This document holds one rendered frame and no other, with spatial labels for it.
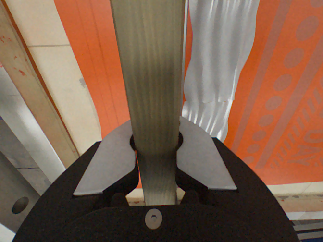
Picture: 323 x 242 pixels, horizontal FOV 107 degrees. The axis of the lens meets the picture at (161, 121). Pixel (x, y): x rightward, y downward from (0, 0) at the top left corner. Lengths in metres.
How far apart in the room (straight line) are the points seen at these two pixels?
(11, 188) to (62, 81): 0.17
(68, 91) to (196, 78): 0.17
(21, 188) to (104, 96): 0.20
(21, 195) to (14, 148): 1.97
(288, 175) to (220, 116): 0.24
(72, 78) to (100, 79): 0.04
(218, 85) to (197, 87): 0.03
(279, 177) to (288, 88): 0.21
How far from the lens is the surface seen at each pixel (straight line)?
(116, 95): 0.18
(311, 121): 0.31
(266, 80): 0.22
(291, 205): 0.45
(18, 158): 2.38
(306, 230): 0.90
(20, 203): 0.33
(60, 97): 0.22
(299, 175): 0.41
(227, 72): 0.18
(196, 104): 0.18
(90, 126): 0.22
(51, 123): 0.22
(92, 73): 0.19
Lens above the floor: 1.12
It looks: 61 degrees down
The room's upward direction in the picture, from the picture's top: 178 degrees clockwise
